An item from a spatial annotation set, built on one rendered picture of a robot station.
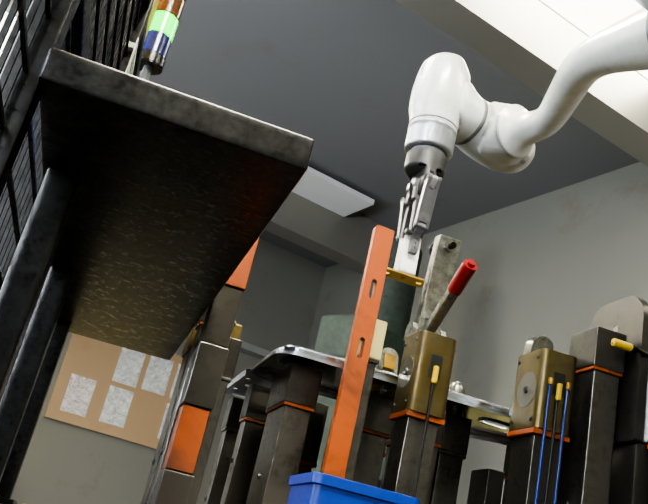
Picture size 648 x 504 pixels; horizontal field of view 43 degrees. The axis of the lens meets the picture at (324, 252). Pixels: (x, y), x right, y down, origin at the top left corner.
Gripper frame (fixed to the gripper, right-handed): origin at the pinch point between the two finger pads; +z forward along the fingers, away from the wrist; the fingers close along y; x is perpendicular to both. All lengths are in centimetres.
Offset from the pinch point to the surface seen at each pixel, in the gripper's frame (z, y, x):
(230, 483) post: 42.4, 17.2, 17.0
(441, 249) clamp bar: 4.6, -17.7, 1.0
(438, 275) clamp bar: 8.5, -17.1, 0.4
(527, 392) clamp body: 22.9, -20.5, -14.8
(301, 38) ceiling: -224, 270, -4
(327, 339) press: -83, 357, -82
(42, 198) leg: 27, -49, 53
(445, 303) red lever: 14.0, -21.2, 0.2
